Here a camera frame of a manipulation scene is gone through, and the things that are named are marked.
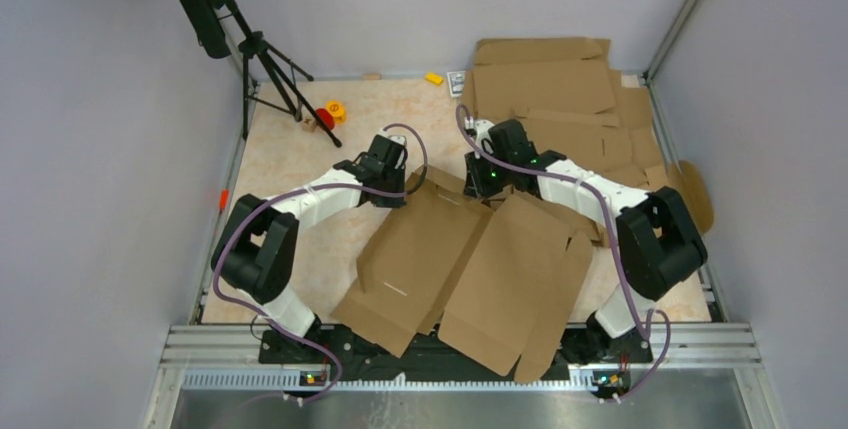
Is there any red round toy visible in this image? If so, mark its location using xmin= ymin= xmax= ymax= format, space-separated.
xmin=315 ymin=108 xmax=335 ymax=130

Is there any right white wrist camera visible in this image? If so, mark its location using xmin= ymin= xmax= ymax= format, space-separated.
xmin=464 ymin=116 xmax=494 ymax=155

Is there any small printed card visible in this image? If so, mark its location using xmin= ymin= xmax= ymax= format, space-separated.
xmin=445 ymin=71 xmax=466 ymax=98

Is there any yellow block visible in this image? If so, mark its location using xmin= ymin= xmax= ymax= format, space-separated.
xmin=425 ymin=72 xmax=444 ymax=86

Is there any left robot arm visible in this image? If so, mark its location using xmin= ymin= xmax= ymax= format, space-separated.
xmin=210 ymin=132 xmax=408 ymax=363

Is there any yellow round toy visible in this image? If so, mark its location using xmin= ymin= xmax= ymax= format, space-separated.
xmin=325 ymin=100 xmax=347 ymax=124

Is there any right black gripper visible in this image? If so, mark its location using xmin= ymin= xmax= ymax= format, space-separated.
xmin=463 ymin=147 xmax=514 ymax=200

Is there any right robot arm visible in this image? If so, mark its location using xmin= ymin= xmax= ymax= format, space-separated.
xmin=457 ymin=115 xmax=708 ymax=361

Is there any black camera tripod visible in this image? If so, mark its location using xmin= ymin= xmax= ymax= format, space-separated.
xmin=179 ymin=0 xmax=342 ymax=148

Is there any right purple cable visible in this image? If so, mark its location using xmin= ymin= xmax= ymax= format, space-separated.
xmin=455 ymin=103 xmax=672 ymax=404

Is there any small wooden block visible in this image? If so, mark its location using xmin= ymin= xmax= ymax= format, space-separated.
xmin=301 ymin=119 xmax=317 ymax=132

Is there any cardboard box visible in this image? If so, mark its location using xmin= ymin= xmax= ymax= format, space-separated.
xmin=333 ymin=167 xmax=593 ymax=384

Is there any orange clip on frame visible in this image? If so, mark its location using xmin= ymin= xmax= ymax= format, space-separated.
xmin=218 ymin=189 xmax=229 ymax=211

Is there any stack of cardboard blanks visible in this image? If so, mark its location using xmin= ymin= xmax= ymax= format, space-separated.
xmin=460 ymin=36 xmax=684 ymax=215

